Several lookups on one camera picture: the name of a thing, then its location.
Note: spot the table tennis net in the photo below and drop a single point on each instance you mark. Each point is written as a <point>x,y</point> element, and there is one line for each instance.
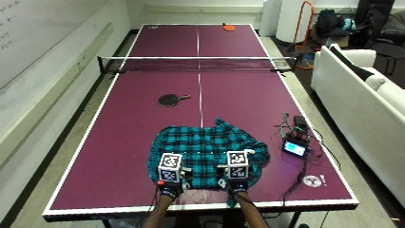
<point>198,64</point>

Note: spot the person's right hand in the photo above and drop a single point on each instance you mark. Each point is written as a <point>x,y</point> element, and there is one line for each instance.
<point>233,184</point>

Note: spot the white marker cube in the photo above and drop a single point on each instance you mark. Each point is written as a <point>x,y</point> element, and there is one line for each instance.
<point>170,167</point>
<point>237,164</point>

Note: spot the white cylinder column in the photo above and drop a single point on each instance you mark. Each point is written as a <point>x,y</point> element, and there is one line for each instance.
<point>292,19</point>

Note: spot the black cushion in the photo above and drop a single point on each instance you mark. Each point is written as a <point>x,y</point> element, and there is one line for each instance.
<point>352,63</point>

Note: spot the orange table tennis paddle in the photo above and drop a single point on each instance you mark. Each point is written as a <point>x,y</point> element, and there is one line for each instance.
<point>229,27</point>

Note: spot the teal bag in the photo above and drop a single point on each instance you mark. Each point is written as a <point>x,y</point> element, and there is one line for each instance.
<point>348,24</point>

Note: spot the black backpack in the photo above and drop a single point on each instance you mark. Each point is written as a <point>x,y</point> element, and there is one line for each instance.
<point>328,22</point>

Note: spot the white sofa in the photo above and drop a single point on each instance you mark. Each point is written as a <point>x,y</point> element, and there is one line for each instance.
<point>363,104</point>

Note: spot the teal plaid shirt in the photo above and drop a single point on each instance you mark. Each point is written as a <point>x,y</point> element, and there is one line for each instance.
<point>203,145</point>

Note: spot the black table tennis paddle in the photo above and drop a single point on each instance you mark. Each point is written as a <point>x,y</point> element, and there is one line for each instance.
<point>171,99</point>

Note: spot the small computer with screen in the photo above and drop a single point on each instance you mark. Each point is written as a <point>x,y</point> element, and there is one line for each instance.
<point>296,141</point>

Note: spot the person's left hand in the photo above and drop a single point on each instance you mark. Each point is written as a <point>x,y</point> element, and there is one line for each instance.
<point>172,186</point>

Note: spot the orange metal frame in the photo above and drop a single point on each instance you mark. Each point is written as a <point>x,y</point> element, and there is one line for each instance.
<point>304,34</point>

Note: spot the whiteboard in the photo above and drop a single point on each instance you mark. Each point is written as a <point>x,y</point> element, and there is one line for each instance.
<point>34,34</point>

